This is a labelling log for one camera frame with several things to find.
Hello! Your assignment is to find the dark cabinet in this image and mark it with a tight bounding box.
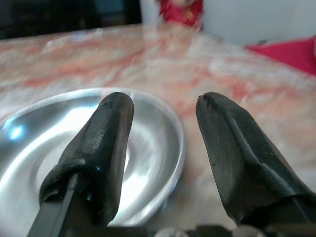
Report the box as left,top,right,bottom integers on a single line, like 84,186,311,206
0,0,143,40

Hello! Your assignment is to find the silver metal plate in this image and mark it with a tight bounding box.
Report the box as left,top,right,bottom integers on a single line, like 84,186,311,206
0,87,186,237

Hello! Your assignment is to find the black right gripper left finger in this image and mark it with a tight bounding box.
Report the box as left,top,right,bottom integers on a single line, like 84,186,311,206
26,91,135,237

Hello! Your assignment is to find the red cloth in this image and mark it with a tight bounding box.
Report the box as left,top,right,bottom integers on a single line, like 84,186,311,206
244,35,316,76

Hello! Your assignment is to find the red plush toy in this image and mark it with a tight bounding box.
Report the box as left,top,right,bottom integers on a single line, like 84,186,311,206
158,0,205,31

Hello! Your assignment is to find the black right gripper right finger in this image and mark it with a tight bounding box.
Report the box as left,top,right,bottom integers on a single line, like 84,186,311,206
195,91,316,228

